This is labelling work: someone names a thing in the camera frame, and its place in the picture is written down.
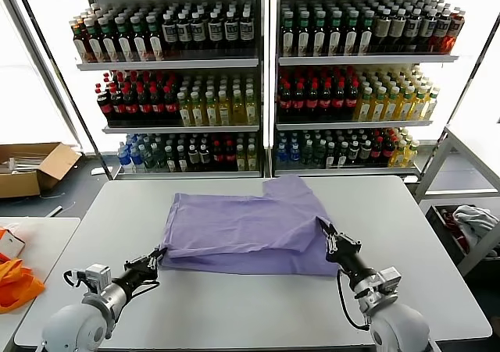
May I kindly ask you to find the grey metal shelf unit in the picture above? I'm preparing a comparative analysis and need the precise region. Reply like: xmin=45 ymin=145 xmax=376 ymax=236
xmin=45 ymin=0 xmax=270 ymax=181
xmin=269 ymin=0 xmax=462 ymax=180

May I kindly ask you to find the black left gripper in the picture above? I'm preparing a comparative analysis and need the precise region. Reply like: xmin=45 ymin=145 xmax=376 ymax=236
xmin=111 ymin=247 xmax=170 ymax=300

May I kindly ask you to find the white and orange box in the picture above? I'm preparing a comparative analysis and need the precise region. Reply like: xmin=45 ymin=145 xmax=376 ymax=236
xmin=0 ymin=228 xmax=27 ymax=260

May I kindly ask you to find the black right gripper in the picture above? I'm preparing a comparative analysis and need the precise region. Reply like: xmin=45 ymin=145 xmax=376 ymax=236
xmin=318 ymin=218 xmax=377 ymax=286

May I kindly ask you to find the dark bottle beige label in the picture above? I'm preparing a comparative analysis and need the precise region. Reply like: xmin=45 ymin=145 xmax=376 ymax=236
xmin=388 ymin=9 xmax=407 ymax=55
xmin=373 ymin=10 xmax=391 ymax=55

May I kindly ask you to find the white sticks bundle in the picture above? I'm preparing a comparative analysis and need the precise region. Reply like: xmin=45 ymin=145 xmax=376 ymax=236
xmin=0 ymin=156 xmax=42 ymax=173

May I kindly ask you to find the red garment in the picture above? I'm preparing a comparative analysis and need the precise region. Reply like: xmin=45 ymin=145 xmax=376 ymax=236
xmin=439 ymin=208 xmax=468 ymax=251

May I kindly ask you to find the cola bottle red cap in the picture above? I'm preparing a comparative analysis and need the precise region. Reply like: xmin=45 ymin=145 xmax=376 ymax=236
xmin=291 ymin=83 xmax=307 ymax=121
xmin=137 ymin=87 xmax=152 ymax=125
xmin=331 ymin=81 xmax=347 ymax=121
xmin=150 ymin=86 xmax=166 ymax=125
xmin=110 ymin=87 xmax=127 ymax=125
xmin=305 ymin=83 xmax=320 ymax=121
xmin=318 ymin=82 xmax=334 ymax=121
xmin=211 ymin=140 xmax=226 ymax=172
xmin=345 ymin=81 xmax=360 ymax=121
xmin=370 ymin=137 xmax=384 ymax=166
xmin=163 ymin=86 xmax=179 ymax=125
xmin=381 ymin=137 xmax=395 ymax=166
xmin=96 ymin=84 xmax=114 ymax=125
xmin=223 ymin=140 xmax=238 ymax=172
xmin=277 ymin=82 xmax=294 ymax=121
xmin=123 ymin=87 xmax=140 ymax=125

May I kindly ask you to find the grey metal rack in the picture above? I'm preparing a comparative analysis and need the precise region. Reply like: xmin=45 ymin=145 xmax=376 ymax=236
xmin=413 ymin=126 xmax=500 ymax=277

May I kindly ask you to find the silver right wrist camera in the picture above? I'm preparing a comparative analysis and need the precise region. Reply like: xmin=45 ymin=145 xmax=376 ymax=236
xmin=375 ymin=265 xmax=403 ymax=295

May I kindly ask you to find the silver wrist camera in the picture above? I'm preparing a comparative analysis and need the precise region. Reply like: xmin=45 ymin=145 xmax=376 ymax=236
xmin=375 ymin=265 xmax=403 ymax=295
xmin=82 ymin=263 xmax=113 ymax=291

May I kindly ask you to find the orange cloth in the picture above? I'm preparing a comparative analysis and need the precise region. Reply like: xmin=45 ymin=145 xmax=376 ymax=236
xmin=0 ymin=258 xmax=46 ymax=314

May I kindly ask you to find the white grey garment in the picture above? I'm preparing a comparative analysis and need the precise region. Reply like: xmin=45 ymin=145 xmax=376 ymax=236
xmin=451 ymin=204 xmax=500 ymax=247

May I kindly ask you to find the dark tea bottle green cap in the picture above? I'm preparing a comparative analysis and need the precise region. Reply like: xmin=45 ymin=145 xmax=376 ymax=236
xmin=145 ymin=14 xmax=165 ymax=62
xmin=130 ymin=15 xmax=150 ymax=62
xmin=358 ymin=11 xmax=373 ymax=56
xmin=84 ymin=18 xmax=103 ymax=63
xmin=98 ymin=17 xmax=118 ymax=63
xmin=327 ymin=11 xmax=343 ymax=56
xmin=281 ymin=11 xmax=296 ymax=56
xmin=296 ymin=11 xmax=312 ymax=56
xmin=312 ymin=11 xmax=327 ymax=56
xmin=343 ymin=11 xmax=359 ymax=56
xmin=115 ymin=16 xmax=134 ymax=62

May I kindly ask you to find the green tea bottle white label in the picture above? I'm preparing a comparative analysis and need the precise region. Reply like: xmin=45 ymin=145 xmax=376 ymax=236
xmin=324 ymin=143 xmax=338 ymax=169
xmin=163 ymin=145 xmax=177 ymax=173
xmin=175 ymin=145 xmax=188 ymax=173
xmin=336 ymin=141 xmax=350 ymax=169

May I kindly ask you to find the dark drink bottle grey label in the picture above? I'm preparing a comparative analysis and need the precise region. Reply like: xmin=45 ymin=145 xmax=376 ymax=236
xmin=207 ymin=11 xmax=224 ymax=59
xmin=161 ymin=12 xmax=179 ymax=59
xmin=420 ymin=9 xmax=438 ymax=55
xmin=191 ymin=12 xmax=207 ymax=59
xmin=187 ymin=144 xmax=200 ymax=172
xmin=432 ymin=10 xmax=451 ymax=55
xmin=176 ymin=12 xmax=193 ymax=59
xmin=198 ymin=144 xmax=212 ymax=172
xmin=404 ymin=9 xmax=423 ymax=55
xmin=223 ymin=11 xmax=239 ymax=59
xmin=359 ymin=140 xmax=373 ymax=166
xmin=238 ymin=10 xmax=255 ymax=59
xmin=347 ymin=140 xmax=361 ymax=166

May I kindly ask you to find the open cardboard box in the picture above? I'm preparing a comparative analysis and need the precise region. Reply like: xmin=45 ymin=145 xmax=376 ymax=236
xmin=0 ymin=143 xmax=83 ymax=200

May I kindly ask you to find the green soda bottle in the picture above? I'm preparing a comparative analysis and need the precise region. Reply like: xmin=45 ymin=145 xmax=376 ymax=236
xmin=142 ymin=144 xmax=156 ymax=172
xmin=313 ymin=140 xmax=327 ymax=169
xmin=153 ymin=144 xmax=167 ymax=172
xmin=301 ymin=140 xmax=316 ymax=169

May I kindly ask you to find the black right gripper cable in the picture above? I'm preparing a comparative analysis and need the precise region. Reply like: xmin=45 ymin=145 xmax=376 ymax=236
xmin=335 ymin=268 xmax=371 ymax=332

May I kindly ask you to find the black storage bin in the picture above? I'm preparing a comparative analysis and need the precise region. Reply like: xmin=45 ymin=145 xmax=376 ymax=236
xmin=424 ymin=204 xmax=500 ymax=260

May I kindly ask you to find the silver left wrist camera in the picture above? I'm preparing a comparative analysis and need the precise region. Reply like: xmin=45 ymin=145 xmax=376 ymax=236
xmin=82 ymin=263 xmax=113 ymax=291

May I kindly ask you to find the vertical white light strip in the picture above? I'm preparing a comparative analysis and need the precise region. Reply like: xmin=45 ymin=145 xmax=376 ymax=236
xmin=263 ymin=0 xmax=274 ymax=150

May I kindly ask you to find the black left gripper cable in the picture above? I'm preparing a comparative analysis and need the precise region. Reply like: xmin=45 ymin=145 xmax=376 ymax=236
xmin=63 ymin=268 xmax=161 ymax=297

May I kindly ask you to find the dark diagonal frame pole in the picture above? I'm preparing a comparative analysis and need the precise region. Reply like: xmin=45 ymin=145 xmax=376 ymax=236
xmin=417 ymin=14 xmax=500 ymax=181
xmin=10 ymin=0 xmax=114 ymax=181

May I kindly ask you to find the purple printed t-shirt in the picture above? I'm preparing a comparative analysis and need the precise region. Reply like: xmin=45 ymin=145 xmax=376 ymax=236
xmin=159 ymin=173 xmax=340 ymax=278

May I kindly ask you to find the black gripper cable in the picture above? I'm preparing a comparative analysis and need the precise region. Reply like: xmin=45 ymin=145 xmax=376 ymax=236
xmin=63 ymin=268 xmax=161 ymax=297
xmin=335 ymin=268 xmax=371 ymax=332

